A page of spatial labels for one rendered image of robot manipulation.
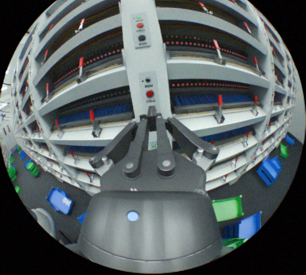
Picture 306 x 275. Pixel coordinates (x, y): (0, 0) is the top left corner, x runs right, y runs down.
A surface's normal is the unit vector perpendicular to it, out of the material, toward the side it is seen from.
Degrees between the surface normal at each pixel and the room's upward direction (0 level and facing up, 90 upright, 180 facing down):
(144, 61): 90
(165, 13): 112
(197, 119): 22
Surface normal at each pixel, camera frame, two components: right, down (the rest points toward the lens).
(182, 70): 0.04, 0.70
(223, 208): -0.13, -0.91
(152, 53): -0.01, 0.39
